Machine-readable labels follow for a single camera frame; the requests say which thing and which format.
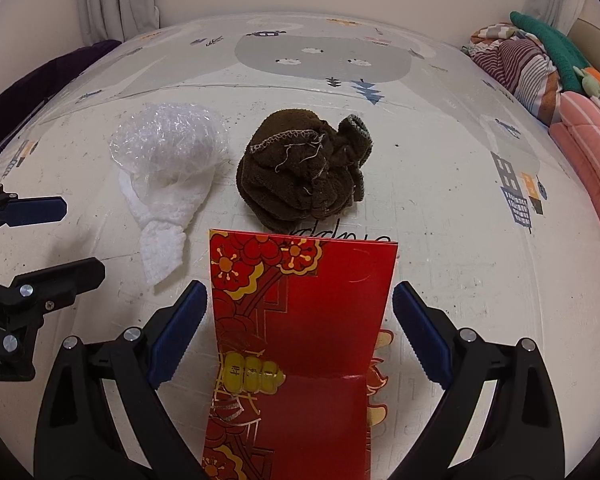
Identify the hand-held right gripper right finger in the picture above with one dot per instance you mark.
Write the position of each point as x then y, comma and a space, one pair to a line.
425, 335

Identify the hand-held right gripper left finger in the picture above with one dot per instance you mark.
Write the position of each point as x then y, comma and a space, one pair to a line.
180, 330

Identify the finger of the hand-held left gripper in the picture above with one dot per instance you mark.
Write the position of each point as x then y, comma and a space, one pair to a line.
75, 272
35, 211

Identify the red envelope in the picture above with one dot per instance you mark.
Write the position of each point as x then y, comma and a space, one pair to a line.
305, 310

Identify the white knitted cloth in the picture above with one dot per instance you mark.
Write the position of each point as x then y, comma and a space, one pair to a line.
162, 230

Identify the purple blanket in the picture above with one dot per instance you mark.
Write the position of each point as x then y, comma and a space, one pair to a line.
25, 90

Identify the clear plastic bag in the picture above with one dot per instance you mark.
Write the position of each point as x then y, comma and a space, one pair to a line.
165, 140

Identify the brown towel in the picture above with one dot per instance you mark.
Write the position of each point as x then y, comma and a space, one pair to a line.
300, 175

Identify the pink quilt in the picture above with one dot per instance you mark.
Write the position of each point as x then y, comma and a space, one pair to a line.
595, 160

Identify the green plush toy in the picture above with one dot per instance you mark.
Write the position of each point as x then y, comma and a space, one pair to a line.
555, 45

